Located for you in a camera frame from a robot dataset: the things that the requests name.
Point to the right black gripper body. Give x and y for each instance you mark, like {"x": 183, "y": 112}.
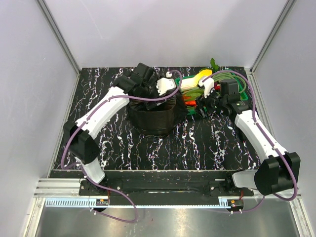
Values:
{"x": 212, "y": 102}

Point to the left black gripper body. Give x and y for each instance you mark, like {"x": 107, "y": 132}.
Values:
{"x": 150, "y": 89}

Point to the black trash bag roll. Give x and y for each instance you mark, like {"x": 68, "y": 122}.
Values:
{"x": 159, "y": 120}

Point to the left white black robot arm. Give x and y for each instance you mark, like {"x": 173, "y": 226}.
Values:
{"x": 80, "y": 135}

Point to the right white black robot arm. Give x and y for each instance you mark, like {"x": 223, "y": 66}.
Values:
{"x": 279, "y": 169}

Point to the green plastic basket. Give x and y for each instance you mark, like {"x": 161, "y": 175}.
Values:
{"x": 191, "y": 109}

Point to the large orange carrot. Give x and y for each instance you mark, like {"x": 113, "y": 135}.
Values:
{"x": 191, "y": 103}

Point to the green leafy vegetable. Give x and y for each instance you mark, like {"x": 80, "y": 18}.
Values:
{"x": 196, "y": 92}

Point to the yellow white napa cabbage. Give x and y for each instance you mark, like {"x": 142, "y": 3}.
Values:
{"x": 191, "y": 82}

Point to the green long beans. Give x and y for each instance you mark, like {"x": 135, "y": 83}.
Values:
{"x": 228, "y": 75}

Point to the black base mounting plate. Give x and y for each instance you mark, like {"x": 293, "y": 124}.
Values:
{"x": 167, "y": 187}

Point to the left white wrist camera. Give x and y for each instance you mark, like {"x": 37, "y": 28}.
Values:
{"x": 165, "y": 84}

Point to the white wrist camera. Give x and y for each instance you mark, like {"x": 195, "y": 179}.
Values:
{"x": 207, "y": 83}
{"x": 165, "y": 84}

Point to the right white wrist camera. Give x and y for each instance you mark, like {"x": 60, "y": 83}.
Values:
{"x": 207, "y": 83}

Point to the aluminium frame rail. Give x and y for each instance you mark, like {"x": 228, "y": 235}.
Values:
{"x": 81, "y": 193}

